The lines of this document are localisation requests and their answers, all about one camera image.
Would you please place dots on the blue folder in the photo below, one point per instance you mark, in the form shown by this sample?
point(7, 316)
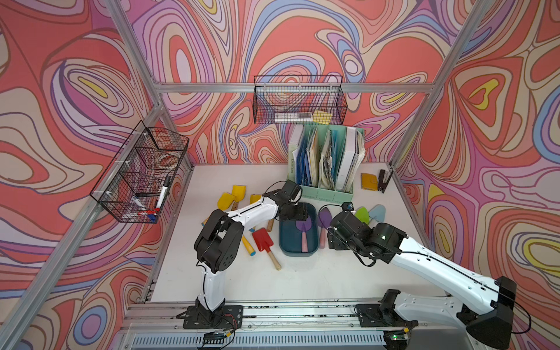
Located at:
point(303, 171)

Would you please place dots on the black white marker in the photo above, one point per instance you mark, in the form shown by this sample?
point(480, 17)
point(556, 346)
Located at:
point(163, 192)

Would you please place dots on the black stapler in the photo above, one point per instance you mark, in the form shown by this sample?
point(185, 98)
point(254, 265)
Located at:
point(384, 178)

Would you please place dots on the left wire basket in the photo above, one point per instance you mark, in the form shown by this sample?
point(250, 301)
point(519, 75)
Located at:
point(130, 188)

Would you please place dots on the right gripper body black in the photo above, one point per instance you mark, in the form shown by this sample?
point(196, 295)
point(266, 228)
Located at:
point(340, 243)

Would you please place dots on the clear box in basket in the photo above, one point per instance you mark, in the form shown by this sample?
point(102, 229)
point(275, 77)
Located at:
point(293, 117)

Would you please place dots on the red square shovel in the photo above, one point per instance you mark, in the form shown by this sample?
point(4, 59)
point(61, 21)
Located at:
point(264, 243)

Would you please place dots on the green file organizer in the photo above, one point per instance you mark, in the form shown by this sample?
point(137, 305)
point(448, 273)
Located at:
point(325, 152)

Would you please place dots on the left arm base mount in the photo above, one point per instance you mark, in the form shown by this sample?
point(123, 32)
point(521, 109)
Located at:
point(229, 317)

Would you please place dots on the yellow square shovel yellow handle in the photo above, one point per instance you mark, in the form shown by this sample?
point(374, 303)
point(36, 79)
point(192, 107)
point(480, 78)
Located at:
point(255, 198)

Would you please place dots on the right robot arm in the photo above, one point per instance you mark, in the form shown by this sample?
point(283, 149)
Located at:
point(481, 306)

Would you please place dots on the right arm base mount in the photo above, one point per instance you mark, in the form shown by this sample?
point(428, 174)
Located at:
point(382, 313)

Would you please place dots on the yellow sponge in basket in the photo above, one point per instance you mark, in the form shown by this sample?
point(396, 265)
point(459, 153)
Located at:
point(322, 117)

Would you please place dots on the yellow sticky note pad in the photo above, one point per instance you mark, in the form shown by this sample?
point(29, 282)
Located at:
point(369, 182)

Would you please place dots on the yellow shovel blue-tipped handle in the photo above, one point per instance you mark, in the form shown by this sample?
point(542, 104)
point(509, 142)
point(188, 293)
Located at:
point(249, 248)

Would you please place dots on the yellow shovel wooden handle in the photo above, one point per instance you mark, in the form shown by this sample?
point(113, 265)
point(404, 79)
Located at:
point(238, 191)

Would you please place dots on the teal storage box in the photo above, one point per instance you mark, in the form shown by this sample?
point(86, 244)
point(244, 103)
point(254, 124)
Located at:
point(290, 236)

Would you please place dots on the white book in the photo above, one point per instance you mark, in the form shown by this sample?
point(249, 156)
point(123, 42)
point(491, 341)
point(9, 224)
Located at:
point(349, 152)

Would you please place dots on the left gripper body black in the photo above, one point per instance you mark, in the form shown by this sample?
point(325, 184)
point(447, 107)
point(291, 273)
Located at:
point(294, 211)

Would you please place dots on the green trowel yellow handle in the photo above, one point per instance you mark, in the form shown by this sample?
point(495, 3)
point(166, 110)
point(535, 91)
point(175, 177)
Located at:
point(362, 215)

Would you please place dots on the yellow round shovel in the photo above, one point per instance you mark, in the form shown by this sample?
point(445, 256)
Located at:
point(225, 201)

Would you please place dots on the back wire basket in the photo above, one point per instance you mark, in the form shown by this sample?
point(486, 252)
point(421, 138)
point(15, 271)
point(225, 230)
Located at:
point(298, 93)

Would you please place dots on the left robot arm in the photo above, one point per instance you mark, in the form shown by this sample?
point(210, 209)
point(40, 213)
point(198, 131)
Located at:
point(218, 243)

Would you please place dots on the purple trowel pink handle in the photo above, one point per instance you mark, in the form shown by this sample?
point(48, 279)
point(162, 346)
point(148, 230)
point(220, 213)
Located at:
point(324, 220)
point(304, 226)

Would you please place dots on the wire basket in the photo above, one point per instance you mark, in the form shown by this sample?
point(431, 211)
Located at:
point(130, 188)
point(298, 93)

